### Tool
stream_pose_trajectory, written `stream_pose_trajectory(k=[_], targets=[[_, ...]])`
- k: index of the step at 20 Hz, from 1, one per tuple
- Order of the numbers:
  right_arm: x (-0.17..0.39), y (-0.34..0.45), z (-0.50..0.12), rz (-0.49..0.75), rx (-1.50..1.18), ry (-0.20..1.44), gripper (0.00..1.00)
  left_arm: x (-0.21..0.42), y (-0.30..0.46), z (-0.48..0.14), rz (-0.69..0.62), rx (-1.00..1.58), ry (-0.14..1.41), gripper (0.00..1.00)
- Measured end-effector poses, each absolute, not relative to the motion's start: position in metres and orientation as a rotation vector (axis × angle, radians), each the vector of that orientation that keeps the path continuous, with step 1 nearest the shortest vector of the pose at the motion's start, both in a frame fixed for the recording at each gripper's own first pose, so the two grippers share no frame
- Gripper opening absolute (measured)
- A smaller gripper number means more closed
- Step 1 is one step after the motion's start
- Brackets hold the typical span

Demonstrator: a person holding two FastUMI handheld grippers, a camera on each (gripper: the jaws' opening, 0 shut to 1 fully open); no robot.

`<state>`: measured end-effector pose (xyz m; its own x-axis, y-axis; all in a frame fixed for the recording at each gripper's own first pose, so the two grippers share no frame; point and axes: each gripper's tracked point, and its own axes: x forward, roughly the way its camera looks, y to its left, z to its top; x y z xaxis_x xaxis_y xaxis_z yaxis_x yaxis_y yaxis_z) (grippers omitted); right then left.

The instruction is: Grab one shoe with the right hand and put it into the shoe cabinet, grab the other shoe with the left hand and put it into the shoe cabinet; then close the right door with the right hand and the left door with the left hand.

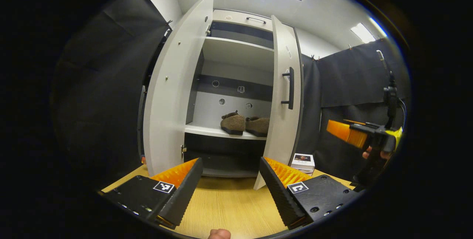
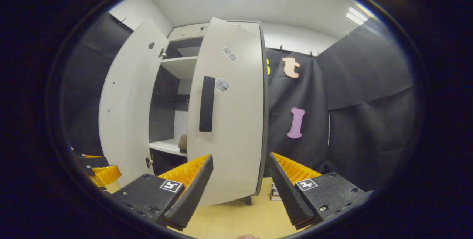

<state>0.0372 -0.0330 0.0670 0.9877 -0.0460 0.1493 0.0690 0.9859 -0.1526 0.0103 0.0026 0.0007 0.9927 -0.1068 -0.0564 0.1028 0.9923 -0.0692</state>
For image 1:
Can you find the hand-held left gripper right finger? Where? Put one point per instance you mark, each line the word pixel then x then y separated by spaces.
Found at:
pixel 281 194

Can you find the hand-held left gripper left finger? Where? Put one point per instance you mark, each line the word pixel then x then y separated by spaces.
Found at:
pixel 184 194

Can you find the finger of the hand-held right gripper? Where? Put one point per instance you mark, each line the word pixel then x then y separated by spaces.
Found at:
pixel 343 132

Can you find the brown fuzzy shoe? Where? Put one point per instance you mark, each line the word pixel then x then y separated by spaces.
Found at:
pixel 258 126
pixel 233 123

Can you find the white shoe cabinet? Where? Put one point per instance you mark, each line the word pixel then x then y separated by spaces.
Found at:
pixel 236 52

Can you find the black backdrop cloth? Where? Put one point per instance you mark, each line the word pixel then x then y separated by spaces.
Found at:
pixel 92 84

